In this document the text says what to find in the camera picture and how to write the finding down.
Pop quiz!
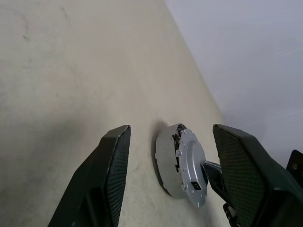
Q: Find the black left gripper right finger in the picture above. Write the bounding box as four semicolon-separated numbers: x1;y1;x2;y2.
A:
212;123;303;227

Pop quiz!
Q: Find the silver motor end cover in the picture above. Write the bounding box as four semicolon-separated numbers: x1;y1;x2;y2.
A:
174;127;210;209

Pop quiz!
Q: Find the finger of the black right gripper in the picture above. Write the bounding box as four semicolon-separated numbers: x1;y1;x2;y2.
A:
201;160;230;205

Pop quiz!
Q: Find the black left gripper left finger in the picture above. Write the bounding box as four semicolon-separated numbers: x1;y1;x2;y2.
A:
47;124;132;227

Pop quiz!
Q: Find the grey motor stator housing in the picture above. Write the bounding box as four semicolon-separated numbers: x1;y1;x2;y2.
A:
154;122;190;197

